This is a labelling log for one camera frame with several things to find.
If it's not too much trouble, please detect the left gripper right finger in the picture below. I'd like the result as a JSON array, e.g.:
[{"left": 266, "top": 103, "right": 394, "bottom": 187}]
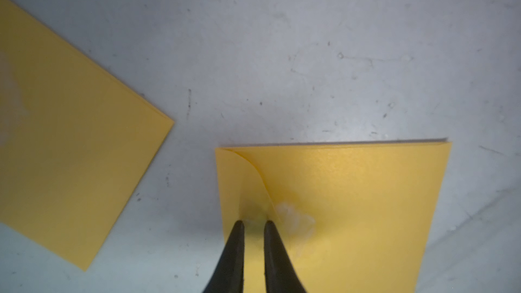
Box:
[{"left": 264, "top": 221, "right": 305, "bottom": 293}]

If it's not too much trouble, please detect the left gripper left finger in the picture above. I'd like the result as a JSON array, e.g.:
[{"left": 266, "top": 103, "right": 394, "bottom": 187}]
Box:
[{"left": 203, "top": 221, "right": 245, "bottom": 293}]

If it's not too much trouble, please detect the yellow envelope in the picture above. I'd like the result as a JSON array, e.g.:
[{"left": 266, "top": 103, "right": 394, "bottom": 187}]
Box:
[
  {"left": 1, "top": 0, "right": 174, "bottom": 270},
  {"left": 215, "top": 141, "right": 451, "bottom": 292}
]

